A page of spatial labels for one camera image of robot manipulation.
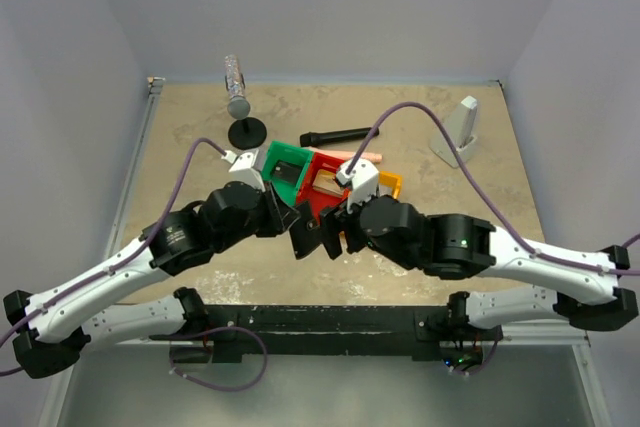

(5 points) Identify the gold card stack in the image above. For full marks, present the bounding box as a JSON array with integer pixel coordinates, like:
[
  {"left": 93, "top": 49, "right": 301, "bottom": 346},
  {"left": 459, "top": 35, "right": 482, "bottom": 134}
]
[{"left": 312, "top": 169, "right": 345, "bottom": 198}]

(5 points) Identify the black card stack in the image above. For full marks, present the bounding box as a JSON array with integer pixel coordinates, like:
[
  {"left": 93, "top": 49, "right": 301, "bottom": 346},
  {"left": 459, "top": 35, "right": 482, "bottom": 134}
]
[{"left": 271, "top": 160, "right": 302, "bottom": 187}]

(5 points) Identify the black microphone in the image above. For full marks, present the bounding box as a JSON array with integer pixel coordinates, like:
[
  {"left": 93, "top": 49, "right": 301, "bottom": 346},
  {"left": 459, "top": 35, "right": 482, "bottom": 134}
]
[{"left": 299, "top": 127, "right": 371, "bottom": 147}]

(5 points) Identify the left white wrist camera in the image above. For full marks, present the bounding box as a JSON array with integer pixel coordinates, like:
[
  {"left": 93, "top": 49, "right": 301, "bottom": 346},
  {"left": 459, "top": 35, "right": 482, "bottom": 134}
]
[{"left": 221, "top": 149, "right": 265, "bottom": 192}]

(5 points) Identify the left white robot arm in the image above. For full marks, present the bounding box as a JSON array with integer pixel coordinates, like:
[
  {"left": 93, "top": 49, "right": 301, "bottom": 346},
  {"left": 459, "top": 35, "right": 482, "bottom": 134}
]
[{"left": 2, "top": 181, "right": 301, "bottom": 379}]

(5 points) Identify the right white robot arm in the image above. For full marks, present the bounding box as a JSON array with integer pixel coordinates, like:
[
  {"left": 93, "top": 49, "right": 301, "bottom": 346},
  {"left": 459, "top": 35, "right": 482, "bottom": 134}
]
[{"left": 319, "top": 196, "right": 639, "bottom": 339}]

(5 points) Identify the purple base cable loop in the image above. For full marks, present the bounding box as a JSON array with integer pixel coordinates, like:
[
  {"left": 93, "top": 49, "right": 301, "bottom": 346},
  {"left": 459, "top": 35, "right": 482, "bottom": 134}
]
[{"left": 169, "top": 326, "right": 274, "bottom": 391}]

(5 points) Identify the white wedge charging dock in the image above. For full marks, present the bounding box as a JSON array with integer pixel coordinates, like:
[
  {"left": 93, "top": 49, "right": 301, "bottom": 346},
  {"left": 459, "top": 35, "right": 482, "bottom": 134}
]
[{"left": 430, "top": 96, "right": 479, "bottom": 168}]

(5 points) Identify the red plastic bin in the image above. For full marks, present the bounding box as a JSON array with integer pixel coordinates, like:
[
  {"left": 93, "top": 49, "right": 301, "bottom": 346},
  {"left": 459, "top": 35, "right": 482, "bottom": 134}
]
[{"left": 295, "top": 153, "right": 349, "bottom": 220}]

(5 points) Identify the green plastic bin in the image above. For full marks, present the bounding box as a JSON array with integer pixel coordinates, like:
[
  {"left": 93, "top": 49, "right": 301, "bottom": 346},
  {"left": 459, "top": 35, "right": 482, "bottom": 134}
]
[{"left": 261, "top": 141, "right": 313, "bottom": 206}]

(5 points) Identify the black round microphone stand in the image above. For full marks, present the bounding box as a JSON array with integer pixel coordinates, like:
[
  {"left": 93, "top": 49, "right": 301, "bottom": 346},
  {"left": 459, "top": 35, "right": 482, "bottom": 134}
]
[{"left": 228, "top": 117, "right": 267, "bottom": 150}]

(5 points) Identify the glitter microphone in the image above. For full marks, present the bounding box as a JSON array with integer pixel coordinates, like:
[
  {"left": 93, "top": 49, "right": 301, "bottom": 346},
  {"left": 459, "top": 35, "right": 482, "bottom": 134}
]
[{"left": 224, "top": 54, "right": 251, "bottom": 120}]

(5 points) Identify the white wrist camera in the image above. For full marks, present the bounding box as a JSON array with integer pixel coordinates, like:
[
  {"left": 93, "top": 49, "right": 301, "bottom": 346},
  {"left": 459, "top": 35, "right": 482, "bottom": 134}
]
[
  {"left": 335, "top": 159, "right": 379, "bottom": 212},
  {"left": 221, "top": 149, "right": 265, "bottom": 192}
]

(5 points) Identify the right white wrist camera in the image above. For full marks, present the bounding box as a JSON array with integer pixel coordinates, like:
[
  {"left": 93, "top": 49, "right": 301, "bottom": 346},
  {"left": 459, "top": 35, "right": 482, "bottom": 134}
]
[{"left": 335, "top": 159, "right": 379, "bottom": 212}]

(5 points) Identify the yellow plastic bin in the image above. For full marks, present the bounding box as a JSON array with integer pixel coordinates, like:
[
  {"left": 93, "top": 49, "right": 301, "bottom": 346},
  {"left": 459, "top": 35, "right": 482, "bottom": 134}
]
[{"left": 339, "top": 171, "right": 404, "bottom": 241}]

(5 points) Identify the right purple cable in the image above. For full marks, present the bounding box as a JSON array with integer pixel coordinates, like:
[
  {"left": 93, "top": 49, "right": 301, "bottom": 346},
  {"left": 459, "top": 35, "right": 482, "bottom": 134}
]
[{"left": 344, "top": 102, "right": 640, "bottom": 277}]

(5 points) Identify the aluminium frame rail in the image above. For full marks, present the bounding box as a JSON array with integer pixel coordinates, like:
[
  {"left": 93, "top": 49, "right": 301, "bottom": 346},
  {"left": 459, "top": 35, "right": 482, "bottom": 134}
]
[{"left": 38, "top": 76, "right": 166, "bottom": 427}]

